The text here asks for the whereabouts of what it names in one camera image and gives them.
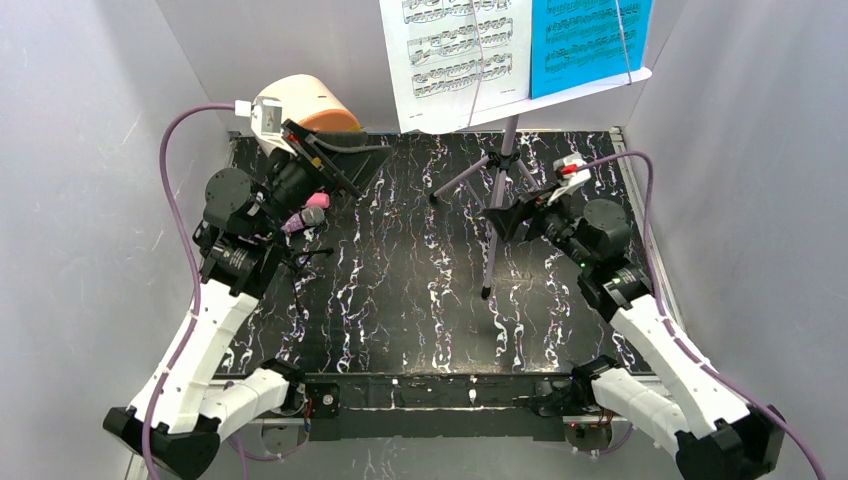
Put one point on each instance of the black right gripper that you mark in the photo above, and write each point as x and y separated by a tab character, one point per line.
527	217

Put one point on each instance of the round pastel drawer cabinet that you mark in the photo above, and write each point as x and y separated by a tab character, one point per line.
309	103

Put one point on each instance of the black tripod microphone stand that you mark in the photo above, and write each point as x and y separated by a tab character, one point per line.
296	263

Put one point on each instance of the pink microphone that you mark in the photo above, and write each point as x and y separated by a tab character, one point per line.
318	199

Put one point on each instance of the blue sheet music page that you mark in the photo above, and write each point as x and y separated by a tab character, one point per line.
578	42

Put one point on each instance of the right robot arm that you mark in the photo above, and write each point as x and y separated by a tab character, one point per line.
709	431

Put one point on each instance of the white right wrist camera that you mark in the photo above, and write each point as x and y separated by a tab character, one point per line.
571	173

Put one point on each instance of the silver mesh studio microphone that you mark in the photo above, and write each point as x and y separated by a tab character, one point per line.
308	217

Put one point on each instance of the white sheet music page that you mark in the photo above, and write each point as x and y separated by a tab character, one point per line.
450	61

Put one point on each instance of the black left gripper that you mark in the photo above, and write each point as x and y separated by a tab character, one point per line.
321	162

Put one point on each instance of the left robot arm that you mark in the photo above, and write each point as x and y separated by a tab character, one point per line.
175	423

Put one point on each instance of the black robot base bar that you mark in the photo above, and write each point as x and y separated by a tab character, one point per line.
364	406

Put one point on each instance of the lilac music stand tripod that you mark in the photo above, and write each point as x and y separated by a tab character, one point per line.
501	162

